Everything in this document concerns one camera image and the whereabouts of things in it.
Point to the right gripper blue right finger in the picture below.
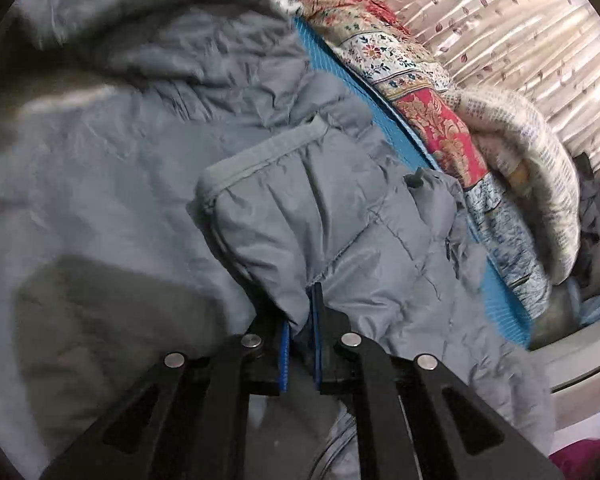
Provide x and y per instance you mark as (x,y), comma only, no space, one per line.
(316,300)

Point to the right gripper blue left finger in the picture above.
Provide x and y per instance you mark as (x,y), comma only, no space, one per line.
(283,357)

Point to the grey puffer jacket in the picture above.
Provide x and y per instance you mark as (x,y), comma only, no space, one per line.
(171,168)

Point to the dark clothes pile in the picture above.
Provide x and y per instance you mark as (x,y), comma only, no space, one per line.
(586,271)

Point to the patterned bed sheet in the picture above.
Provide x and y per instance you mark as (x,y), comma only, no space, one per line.
(502,306)

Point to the cream patterned folded comforter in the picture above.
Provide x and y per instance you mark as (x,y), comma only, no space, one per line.
(516,141)

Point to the white cabinet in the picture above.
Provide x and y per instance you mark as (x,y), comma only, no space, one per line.
(572,366)

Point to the red floral patchwork quilt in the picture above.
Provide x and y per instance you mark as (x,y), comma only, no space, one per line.
(368,38)

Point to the cream floral curtain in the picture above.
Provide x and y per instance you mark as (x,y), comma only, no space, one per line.
(546,50)

